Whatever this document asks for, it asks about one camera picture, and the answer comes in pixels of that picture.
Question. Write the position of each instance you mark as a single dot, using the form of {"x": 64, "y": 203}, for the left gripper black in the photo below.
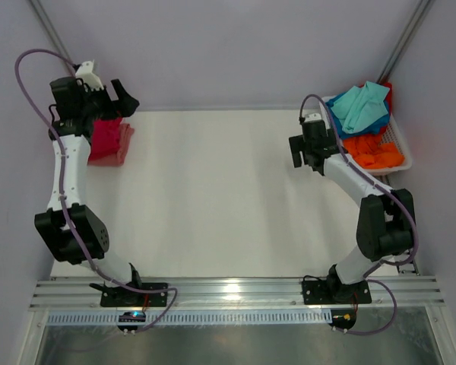
{"x": 125, "y": 106}

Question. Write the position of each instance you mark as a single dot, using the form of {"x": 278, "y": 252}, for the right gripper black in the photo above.
{"x": 299, "y": 145}

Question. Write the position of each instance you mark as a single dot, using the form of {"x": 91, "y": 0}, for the magenta t shirt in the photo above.
{"x": 105, "y": 140}

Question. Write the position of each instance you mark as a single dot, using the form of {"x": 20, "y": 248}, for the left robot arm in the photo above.
{"x": 70, "y": 229}

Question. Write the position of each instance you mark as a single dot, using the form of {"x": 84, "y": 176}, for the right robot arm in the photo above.
{"x": 386, "y": 224}

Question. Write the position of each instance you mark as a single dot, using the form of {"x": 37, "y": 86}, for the folded salmon pink t shirt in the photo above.
{"x": 117, "y": 159}

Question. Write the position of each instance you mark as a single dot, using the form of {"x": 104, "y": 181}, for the orange t shirt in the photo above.
{"x": 372, "y": 154}

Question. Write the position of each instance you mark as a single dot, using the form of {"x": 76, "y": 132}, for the turquoise t shirt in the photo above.
{"x": 359, "y": 107}

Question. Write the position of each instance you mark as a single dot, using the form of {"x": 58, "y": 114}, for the blue t shirt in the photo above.
{"x": 375, "y": 128}

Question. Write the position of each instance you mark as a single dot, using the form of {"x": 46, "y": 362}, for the white plastic basket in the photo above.
{"x": 391, "y": 134}

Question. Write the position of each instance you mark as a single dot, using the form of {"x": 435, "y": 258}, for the red t shirt in basket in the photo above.
{"x": 388, "y": 98}

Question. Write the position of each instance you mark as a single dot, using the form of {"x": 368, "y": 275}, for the right black connector board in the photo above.
{"x": 342, "y": 321}

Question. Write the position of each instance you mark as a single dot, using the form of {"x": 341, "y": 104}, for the black connector board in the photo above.
{"x": 129, "y": 322}
{"x": 342, "y": 321}

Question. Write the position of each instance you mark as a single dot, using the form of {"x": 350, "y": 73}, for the left black connector board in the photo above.
{"x": 129, "y": 322}

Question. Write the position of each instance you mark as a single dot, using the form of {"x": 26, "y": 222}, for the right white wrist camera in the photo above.
{"x": 310, "y": 117}

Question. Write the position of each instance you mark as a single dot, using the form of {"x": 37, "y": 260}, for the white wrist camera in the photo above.
{"x": 310, "y": 117}
{"x": 87, "y": 72}

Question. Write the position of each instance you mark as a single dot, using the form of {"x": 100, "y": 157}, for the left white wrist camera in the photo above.
{"x": 87, "y": 72}

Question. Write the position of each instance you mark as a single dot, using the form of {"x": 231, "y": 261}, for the right aluminium corner post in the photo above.
{"x": 411, "y": 27}

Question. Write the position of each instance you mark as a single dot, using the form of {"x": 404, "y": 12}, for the aluminium corner post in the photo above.
{"x": 411, "y": 27}
{"x": 55, "y": 41}

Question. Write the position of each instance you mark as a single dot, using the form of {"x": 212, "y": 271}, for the left aluminium corner post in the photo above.
{"x": 55, "y": 41}

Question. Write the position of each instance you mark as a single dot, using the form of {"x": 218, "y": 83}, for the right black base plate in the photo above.
{"x": 325, "y": 291}

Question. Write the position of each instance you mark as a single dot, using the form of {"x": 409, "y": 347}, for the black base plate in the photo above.
{"x": 120, "y": 297}
{"x": 325, "y": 291}

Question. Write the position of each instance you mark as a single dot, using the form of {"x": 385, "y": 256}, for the aluminium front rail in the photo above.
{"x": 236, "y": 293}

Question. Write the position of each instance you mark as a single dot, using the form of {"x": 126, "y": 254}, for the slotted white cable duct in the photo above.
{"x": 197, "y": 317}

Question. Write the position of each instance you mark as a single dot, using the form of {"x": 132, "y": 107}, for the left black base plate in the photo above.
{"x": 120, "y": 297}

